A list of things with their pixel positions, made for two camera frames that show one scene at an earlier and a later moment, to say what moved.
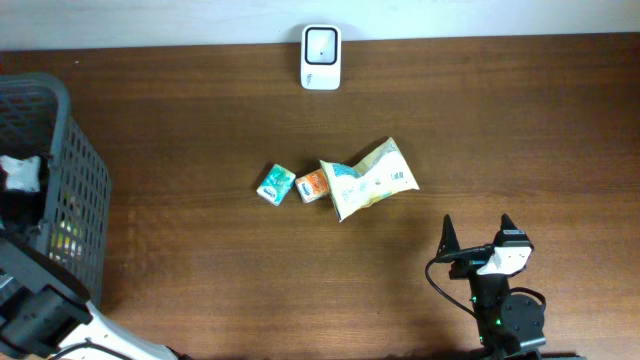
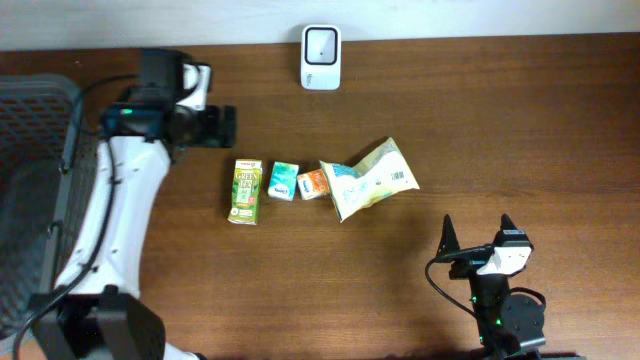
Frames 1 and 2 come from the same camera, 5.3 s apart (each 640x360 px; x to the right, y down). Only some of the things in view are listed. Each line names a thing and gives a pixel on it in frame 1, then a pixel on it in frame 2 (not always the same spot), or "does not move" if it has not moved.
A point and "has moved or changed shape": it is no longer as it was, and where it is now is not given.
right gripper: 448,241 does not move
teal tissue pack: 276,184 has moved or changed shape
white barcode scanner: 321,57 does not move
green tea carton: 67,238 to 247,177
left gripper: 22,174 to 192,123
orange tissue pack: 313,186 does not move
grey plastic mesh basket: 36,119 does not move
